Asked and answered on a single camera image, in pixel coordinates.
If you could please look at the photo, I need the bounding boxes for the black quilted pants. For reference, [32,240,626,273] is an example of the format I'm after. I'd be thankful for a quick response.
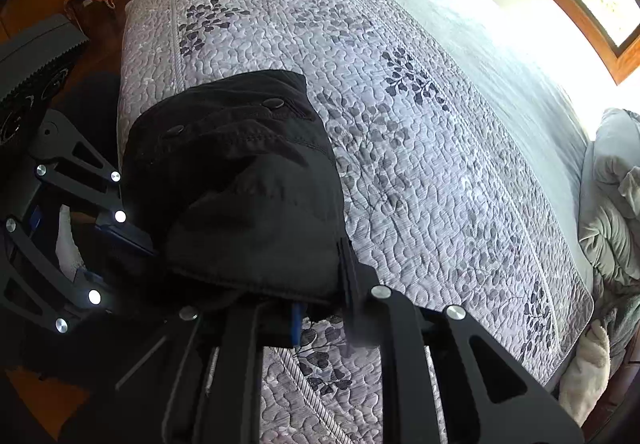
[120,69,351,312]

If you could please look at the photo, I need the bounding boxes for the person's white sock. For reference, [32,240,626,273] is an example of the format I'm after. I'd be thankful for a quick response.
[55,207,88,275]

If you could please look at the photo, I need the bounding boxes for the white fleece garment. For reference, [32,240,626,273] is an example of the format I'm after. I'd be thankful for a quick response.
[557,321,612,427]

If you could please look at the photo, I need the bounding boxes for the grey folded comforter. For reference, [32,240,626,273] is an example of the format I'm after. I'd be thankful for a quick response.
[577,108,640,295]

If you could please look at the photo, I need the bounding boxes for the purple quilted bedspread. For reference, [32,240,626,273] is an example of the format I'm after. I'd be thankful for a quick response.
[116,0,596,444]

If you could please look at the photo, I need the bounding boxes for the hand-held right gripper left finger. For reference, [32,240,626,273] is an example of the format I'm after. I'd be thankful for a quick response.
[60,301,306,444]

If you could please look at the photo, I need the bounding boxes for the wooden bed frame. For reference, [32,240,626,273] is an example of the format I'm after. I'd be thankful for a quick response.
[592,349,640,430]

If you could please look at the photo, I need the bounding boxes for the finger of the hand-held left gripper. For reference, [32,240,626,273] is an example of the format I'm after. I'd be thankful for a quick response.
[0,217,108,335]
[27,107,161,257]

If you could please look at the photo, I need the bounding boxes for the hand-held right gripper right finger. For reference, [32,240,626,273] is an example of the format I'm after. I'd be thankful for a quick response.
[336,235,586,444]

